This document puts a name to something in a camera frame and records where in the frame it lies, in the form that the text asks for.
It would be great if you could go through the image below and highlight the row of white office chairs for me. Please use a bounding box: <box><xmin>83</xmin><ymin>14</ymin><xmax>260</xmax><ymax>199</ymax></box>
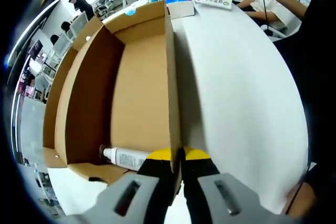
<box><xmin>52</xmin><ymin>11</ymin><xmax>90</xmax><ymax>59</ymax></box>

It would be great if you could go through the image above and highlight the dark hanging screen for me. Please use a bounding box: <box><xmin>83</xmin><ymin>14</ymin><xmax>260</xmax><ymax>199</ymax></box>
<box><xmin>27</xmin><ymin>39</ymin><xmax>43</xmax><ymax>58</ymax></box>

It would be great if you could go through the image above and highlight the brown cardboard shoe box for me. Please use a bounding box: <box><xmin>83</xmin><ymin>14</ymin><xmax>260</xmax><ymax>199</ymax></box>
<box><xmin>41</xmin><ymin>0</ymin><xmax>185</xmax><ymax>201</ymax></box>

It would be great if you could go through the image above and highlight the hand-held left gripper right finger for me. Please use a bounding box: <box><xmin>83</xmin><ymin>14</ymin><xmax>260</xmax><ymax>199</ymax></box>
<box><xmin>182</xmin><ymin>148</ymin><xmax>263</xmax><ymax>224</ymax></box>

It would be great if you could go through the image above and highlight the white partition board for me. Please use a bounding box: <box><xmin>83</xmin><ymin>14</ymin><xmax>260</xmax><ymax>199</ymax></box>
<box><xmin>19</xmin><ymin>100</ymin><xmax>47</xmax><ymax>166</ymax></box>

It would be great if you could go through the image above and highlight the white spray bottle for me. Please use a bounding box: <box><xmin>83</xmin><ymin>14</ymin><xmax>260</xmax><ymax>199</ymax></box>
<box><xmin>99</xmin><ymin>144</ymin><xmax>153</xmax><ymax>172</ymax></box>

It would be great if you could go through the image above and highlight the person's dark clothed torso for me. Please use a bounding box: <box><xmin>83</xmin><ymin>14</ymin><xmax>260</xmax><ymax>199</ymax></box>
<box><xmin>272</xmin><ymin>0</ymin><xmax>336</xmax><ymax>180</ymax></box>

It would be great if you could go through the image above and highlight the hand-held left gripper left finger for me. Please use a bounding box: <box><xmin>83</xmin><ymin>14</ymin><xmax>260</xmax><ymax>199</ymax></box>
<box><xmin>86</xmin><ymin>148</ymin><xmax>177</xmax><ymax>224</ymax></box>

